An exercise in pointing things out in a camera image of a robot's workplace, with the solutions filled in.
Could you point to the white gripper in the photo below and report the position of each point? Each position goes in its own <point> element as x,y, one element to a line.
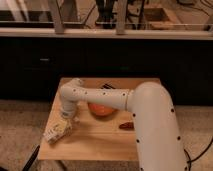
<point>68,112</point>

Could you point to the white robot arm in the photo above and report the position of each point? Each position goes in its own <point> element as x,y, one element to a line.
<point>158,139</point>

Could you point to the orange ceramic bowl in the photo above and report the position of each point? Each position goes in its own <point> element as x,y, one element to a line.
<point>100,110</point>

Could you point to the black striped packet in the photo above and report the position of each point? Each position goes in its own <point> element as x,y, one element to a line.
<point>107,86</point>

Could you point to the black cabinet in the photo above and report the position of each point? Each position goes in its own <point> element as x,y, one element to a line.
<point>31,67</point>

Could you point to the brown sausage-shaped object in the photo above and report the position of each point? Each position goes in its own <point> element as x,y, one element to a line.
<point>127,126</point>

